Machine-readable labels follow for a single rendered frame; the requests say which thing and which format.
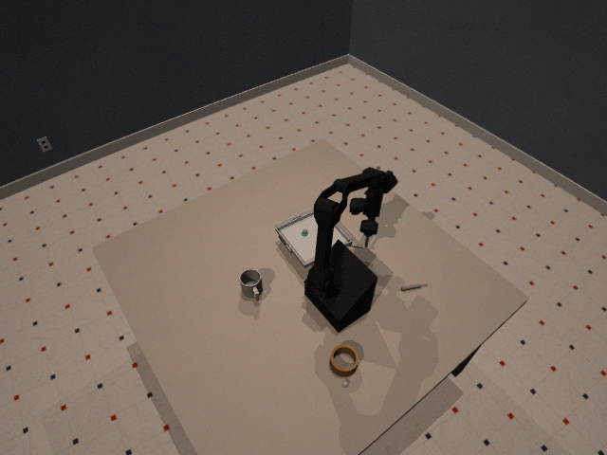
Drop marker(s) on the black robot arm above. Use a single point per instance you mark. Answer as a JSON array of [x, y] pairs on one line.
[[327, 214]]

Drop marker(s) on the dark grey mug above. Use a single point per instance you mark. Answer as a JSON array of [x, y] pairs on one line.
[[250, 280]]

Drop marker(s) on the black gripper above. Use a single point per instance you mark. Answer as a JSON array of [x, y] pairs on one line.
[[369, 226]]

